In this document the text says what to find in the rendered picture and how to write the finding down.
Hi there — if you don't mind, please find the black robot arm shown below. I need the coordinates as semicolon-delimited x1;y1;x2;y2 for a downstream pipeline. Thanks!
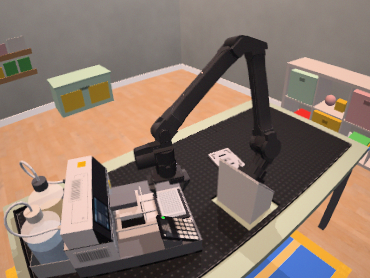
133;35;281;184

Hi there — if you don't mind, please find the translucent plastic bottle with blue liquid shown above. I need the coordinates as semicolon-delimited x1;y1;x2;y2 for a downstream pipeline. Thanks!
21;205;68;265

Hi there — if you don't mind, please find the beige bottle with black cap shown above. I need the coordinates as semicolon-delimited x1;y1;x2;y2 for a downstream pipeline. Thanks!
28;176;64;219

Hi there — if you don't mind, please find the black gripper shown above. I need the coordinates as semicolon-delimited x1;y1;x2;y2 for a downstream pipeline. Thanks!
146;161;190;198

